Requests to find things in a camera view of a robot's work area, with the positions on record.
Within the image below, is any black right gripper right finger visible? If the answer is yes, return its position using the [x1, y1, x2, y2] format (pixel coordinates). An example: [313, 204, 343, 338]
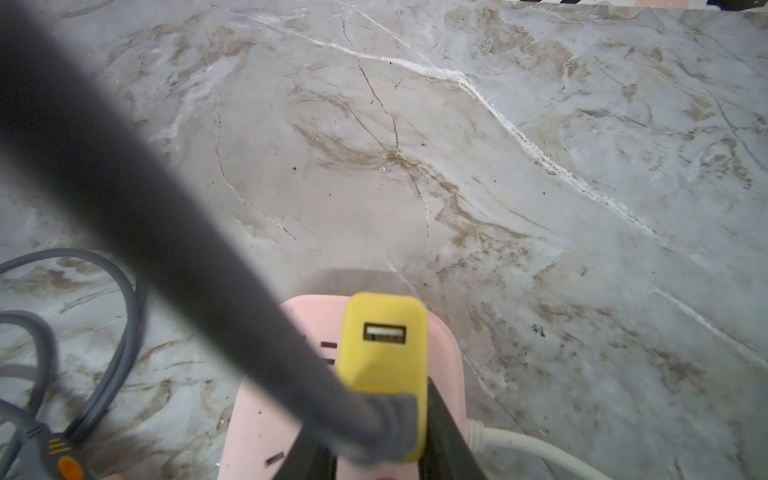
[418, 378, 486, 480]

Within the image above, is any yellow USB charger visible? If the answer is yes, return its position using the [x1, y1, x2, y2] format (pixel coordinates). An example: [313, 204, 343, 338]
[337, 293, 428, 463]

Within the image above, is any grey cable of pink charger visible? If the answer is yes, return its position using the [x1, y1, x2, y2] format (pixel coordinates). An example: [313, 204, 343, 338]
[0, 247, 148, 480]

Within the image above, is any grey cable of yellow charger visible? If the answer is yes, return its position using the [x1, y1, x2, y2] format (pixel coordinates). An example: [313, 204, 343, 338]
[0, 0, 421, 466]

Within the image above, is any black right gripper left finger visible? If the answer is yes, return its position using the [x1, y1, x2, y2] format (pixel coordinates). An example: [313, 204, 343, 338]
[287, 425, 336, 480]

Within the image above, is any pink power strip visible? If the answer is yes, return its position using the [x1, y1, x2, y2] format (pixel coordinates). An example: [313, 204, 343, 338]
[218, 295, 467, 479]

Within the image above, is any white power strip cord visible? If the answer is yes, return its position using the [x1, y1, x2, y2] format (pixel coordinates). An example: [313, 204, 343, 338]
[466, 418, 613, 480]

